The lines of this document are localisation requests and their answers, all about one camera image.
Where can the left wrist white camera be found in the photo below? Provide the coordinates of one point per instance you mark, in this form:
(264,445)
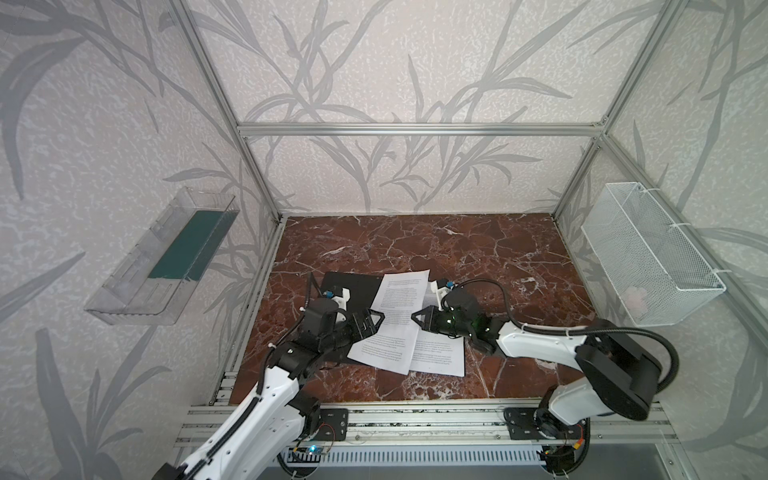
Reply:
(339,297)

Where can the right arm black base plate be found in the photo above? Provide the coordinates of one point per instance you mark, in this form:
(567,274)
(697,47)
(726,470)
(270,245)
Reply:
(522,420)

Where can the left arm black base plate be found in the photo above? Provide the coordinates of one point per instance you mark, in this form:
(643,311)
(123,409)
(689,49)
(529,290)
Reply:
(331,425)

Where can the white wire mesh basket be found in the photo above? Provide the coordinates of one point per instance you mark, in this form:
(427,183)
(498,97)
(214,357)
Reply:
(658,274)

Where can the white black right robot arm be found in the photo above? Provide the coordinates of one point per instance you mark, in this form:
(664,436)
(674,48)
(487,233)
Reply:
(619,376)

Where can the printed paper sheet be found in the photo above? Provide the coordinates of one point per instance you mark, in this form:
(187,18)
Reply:
(438,354)
(392,347)

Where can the clear plastic wall tray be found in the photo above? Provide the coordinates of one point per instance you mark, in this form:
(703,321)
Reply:
(153,284)

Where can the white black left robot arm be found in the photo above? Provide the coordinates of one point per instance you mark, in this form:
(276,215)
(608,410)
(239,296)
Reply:
(276,412)

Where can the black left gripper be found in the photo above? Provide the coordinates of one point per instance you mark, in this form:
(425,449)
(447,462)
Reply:
(362,323)

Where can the green circuit board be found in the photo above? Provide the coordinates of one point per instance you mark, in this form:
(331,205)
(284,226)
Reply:
(311,454)

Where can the white black file folder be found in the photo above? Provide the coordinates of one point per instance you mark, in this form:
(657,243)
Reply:
(363,290)

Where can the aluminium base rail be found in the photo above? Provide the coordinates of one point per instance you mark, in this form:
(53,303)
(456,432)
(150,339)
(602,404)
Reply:
(477,421)

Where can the aluminium cage frame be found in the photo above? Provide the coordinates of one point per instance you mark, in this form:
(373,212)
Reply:
(679,125)

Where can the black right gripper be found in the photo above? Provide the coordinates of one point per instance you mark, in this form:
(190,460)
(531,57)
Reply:
(435,321)

